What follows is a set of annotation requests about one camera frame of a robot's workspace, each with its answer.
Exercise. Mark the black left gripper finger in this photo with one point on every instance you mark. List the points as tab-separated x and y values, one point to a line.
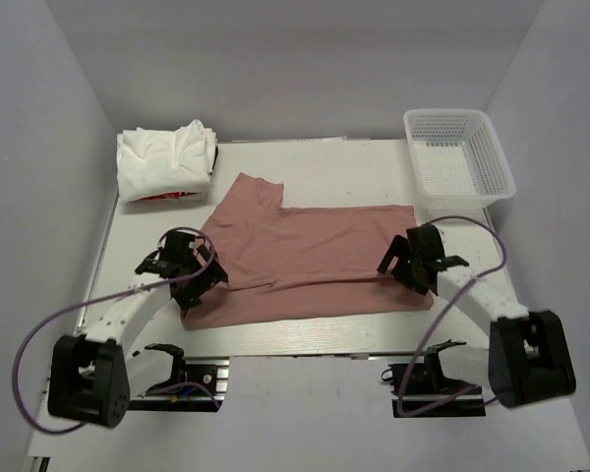
187	294
214	273

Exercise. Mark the white perforated plastic basket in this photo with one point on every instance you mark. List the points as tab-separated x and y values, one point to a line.
457	159

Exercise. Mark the white folded t shirt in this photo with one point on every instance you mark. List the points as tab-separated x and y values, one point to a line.
152	162

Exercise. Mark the red folded shirt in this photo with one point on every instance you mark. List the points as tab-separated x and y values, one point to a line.
183	196

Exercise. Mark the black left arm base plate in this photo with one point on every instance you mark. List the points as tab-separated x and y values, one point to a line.
200	386

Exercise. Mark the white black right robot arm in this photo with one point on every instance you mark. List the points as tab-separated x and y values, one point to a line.
527	360

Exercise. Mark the pink t shirt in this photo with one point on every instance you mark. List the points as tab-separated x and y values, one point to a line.
291	263

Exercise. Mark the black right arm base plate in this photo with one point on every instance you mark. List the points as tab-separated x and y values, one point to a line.
422	390

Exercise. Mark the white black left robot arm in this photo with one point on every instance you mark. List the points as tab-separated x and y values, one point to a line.
95	374

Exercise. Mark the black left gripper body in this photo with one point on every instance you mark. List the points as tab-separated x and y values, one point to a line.
193	265

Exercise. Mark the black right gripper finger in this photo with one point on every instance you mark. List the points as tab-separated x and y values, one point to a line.
412	283
397	250

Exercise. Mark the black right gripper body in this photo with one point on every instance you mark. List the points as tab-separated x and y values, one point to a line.
414	260

